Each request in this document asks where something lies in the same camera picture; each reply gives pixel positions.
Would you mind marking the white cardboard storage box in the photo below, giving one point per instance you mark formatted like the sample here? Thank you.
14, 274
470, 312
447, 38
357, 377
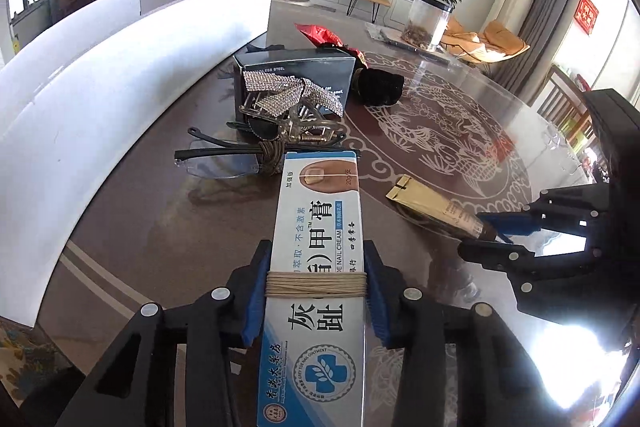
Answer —
100, 107

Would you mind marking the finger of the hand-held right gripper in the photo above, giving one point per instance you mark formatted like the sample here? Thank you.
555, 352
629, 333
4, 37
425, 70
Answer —
505, 223
490, 253

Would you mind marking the gold foil tube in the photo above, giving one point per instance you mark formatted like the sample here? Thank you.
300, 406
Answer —
430, 202

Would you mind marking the orange lounge chair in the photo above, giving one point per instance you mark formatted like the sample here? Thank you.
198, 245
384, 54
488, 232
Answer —
500, 37

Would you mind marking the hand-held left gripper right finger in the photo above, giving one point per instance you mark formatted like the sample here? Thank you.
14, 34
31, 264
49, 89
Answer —
377, 312

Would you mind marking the black printed carton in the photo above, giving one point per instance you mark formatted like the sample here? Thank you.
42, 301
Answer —
300, 64

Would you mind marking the black fuzzy glove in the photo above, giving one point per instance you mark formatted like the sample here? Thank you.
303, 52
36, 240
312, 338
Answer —
377, 87

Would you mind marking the rhinestone bow hair claw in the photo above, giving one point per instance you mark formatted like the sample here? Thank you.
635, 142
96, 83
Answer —
275, 87

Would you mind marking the black-temple eyeglasses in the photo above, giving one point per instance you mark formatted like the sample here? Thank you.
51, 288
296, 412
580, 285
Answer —
215, 151

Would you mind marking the glass desktop with fish pattern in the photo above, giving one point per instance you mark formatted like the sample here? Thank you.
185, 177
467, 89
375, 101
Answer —
200, 232

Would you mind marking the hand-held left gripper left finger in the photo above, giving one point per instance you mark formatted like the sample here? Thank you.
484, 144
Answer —
255, 307

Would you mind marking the red snack packet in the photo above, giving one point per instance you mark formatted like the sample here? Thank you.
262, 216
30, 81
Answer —
315, 34

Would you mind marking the floral patterned blanket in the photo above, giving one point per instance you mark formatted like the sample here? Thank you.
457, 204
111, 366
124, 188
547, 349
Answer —
20, 357

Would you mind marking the dark wooden chair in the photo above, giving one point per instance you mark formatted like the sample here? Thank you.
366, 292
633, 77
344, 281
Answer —
555, 87

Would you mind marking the clear plastic jar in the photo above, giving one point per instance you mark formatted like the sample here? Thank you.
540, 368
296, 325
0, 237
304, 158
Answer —
425, 22

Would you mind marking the grey curtain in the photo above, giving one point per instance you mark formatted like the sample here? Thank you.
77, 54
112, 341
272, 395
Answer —
555, 7

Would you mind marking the red wall hanging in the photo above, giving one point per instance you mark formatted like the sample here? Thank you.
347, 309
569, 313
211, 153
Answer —
586, 14

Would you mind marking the blue white nail cream box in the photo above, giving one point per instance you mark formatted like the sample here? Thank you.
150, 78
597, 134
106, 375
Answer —
315, 232

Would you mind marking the clear rimless eyeglasses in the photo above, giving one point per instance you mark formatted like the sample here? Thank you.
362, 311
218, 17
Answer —
555, 138

